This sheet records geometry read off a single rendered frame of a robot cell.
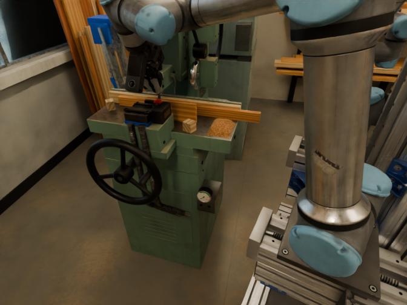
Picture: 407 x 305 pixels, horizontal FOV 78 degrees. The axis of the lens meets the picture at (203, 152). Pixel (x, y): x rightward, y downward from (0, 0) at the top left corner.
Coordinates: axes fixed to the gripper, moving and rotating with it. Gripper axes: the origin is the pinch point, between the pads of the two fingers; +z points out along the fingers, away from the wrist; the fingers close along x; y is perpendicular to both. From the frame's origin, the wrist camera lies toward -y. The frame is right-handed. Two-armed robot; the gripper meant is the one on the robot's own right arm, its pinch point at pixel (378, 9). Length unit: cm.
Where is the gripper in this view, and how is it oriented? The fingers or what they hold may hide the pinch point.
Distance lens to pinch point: 159.2
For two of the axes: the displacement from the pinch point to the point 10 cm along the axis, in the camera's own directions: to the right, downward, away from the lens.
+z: 2.4, -5.6, 7.9
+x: 9.6, 0.2, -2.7
